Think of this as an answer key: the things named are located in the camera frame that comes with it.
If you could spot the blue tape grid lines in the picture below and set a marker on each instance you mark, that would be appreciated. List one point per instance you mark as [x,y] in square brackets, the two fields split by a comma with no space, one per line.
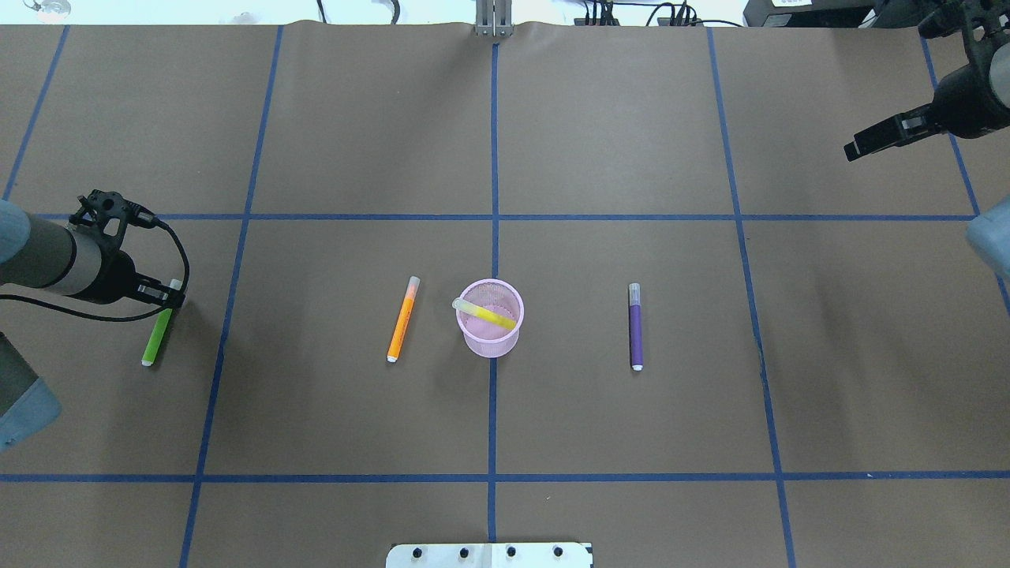
[825,361]

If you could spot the black box with label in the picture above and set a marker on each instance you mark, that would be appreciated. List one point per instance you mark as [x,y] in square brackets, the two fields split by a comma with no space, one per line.
[806,14]

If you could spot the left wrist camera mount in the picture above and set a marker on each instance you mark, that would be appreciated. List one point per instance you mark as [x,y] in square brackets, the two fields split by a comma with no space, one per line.
[110,213]

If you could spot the yellow highlighter pen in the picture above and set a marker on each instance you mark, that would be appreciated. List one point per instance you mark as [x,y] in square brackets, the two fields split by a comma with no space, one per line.
[484,314]

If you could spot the green highlighter pen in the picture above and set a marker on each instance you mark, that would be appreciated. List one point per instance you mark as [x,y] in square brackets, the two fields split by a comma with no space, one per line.
[157,337]

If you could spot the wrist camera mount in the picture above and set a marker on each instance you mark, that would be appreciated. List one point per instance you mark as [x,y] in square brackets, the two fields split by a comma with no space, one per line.
[110,213]
[983,26]

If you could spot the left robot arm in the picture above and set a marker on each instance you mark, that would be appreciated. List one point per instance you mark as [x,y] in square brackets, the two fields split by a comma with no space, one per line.
[82,260]

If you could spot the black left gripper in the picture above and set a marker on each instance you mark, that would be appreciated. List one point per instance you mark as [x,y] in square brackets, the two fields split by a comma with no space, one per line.
[116,278]

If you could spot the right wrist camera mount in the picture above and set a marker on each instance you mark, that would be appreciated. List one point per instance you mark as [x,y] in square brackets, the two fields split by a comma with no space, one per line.
[983,26]

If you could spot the pink mesh pen holder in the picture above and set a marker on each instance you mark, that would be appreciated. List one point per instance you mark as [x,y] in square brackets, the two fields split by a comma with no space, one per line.
[484,339]

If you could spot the white pedestal column base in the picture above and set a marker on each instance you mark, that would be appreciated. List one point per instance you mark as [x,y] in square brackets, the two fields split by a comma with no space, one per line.
[528,554]

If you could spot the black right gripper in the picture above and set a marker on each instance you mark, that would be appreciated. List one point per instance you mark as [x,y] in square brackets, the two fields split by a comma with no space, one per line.
[964,100]

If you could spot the orange highlighter pen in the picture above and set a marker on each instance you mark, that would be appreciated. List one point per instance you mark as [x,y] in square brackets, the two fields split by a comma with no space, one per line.
[403,319]

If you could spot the aluminium frame post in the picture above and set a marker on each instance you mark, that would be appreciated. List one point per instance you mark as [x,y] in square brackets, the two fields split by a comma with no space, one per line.
[494,18]

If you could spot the purple highlighter pen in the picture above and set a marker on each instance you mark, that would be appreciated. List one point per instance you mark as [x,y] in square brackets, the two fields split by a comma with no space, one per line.
[636,353]

